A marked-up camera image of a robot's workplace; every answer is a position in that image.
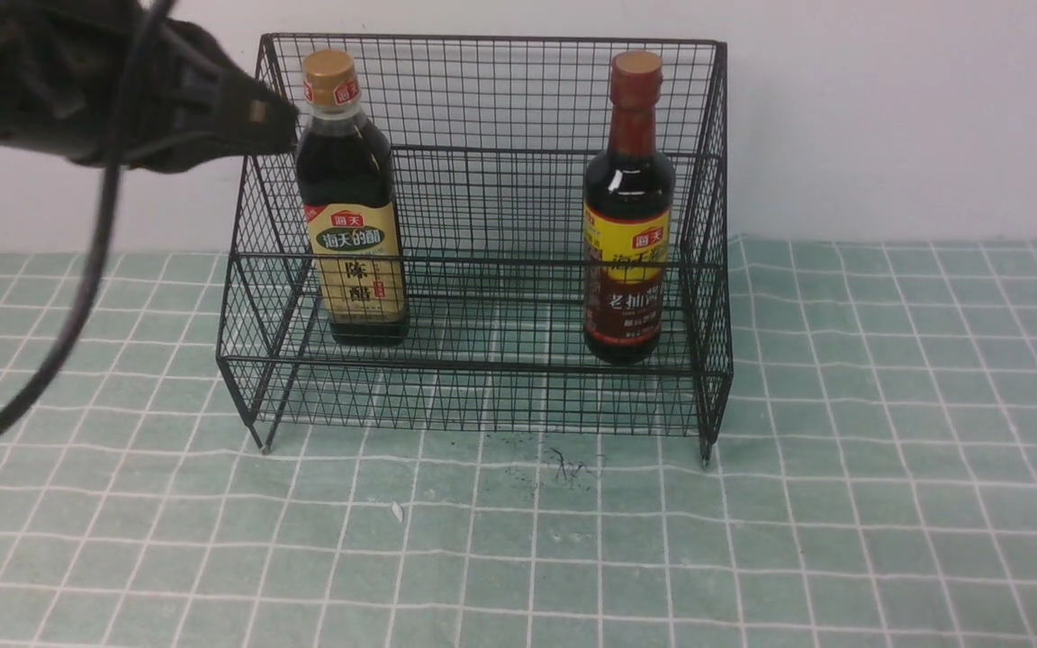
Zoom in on soy sauce bottle red cap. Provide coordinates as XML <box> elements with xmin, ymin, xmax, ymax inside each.
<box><xmin>582</xmin><ymin>50</ymin><xmax>676</xmax><ymax>365</ymax></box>

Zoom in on black wire mesh shelf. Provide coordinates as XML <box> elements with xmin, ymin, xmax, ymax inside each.
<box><xmin>215</xmin><ymin>32</ymin><xmax>734</xmax><ymax>464</ymax></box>

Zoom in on vinegar bottle gold cap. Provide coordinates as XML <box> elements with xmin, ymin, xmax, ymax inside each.
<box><xmin>295</xmin><ymin>49</ymin><xmax>409</xmax><ymax>347</ymax></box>

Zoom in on green checkered tablecloth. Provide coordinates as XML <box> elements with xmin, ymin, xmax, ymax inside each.
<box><xmin>0</xmin><ymin>238</ymin><xmax>1037</xmax><ymax>647</ymax></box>

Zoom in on black cable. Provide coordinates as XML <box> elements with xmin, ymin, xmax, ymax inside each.
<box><xmin>0</xmin><ymin>0</ymin><xmax>179</xmax><ymax>474</ymax></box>

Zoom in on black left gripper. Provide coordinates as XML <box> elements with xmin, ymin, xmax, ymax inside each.
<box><xmin>0</xmin><ymin>1</ymin><xmax>300</xmax><ymax>174</ymax></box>

